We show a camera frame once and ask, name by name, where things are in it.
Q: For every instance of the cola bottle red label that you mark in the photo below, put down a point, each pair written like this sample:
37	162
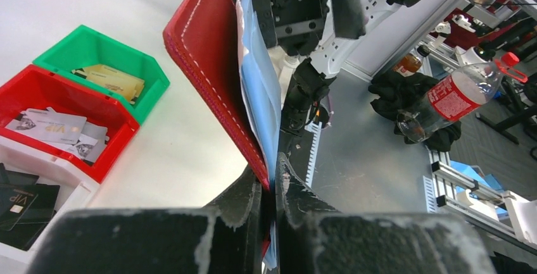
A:
460	93

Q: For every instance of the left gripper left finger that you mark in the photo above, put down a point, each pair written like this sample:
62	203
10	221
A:
125	241

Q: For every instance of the black cards in white bin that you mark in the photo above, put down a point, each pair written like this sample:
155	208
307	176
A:
27	207

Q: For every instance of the red plastic bin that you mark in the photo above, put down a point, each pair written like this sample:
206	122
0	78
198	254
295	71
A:
38	88

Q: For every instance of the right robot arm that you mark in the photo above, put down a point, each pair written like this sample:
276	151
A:
325	33

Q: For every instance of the white cable duct strip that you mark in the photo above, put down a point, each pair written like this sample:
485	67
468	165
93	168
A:
315	130

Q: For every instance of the red leather card holder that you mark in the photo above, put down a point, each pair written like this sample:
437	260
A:
201	38

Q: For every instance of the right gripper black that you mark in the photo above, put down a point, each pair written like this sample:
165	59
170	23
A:
297	25

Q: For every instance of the orange drink bottle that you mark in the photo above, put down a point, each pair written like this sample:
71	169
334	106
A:
412	62

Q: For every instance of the gold cards in green bin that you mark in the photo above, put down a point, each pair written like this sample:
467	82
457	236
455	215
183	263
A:
124	84

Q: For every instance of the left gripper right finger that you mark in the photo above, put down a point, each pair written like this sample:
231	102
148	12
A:
314	237

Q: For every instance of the green plastic bin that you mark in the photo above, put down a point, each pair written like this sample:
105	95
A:
85	46

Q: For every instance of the white plastic bin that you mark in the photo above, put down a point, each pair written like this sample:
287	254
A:
78	184

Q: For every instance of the black cloth bundle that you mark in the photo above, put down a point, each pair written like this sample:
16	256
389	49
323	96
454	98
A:
396	92

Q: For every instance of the white cards in red bin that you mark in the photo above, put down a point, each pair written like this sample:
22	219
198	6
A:
73	134

